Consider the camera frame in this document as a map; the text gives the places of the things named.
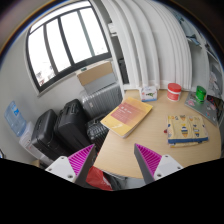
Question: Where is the cardboard box on suitcase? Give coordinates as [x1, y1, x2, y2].
[77, 61, 116, 94]

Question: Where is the red plastic bag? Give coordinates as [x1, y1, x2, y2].
[86, 166, 112, 191]

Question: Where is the grey laptop with stickers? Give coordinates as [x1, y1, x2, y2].
[185, 92, 217, 125]

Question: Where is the yellow and red book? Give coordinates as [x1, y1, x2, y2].
[101, 97, 152, 138]

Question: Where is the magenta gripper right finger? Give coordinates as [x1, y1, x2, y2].
[134, 144, 182, 184]

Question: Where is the white curtain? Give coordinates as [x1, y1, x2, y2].
[99, 0, 193, 90]

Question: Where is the dark ribbed small suitcase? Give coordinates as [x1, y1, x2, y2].
[86, 116, 109, 151]

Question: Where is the black framed window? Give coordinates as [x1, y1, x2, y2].
[26, 0, 111, 93]

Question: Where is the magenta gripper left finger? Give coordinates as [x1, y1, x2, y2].
[46, 144, 96, 187]

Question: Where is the green plastic cup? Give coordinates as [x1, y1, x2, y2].
[195, 86, 206, 103]

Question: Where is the small white tissue box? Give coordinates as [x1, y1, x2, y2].
[140, 86, 157, 102]

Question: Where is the silver ribbed suitcase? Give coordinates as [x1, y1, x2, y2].
[79, 83, 122, 119]

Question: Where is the black suitcase far left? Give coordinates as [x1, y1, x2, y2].
[31, 109, 69, 160]

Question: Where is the folded patterned yellow towel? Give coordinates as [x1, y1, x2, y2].
[167, 115, 209, 147]

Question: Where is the black hard suitcase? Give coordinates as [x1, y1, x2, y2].
[54, 99, 90, 152]

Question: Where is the blue water bottle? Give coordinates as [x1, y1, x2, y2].
[4, 101, 26, 137]

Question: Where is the red lidded white jar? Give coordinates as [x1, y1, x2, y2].
[167, 83, 182, 102]

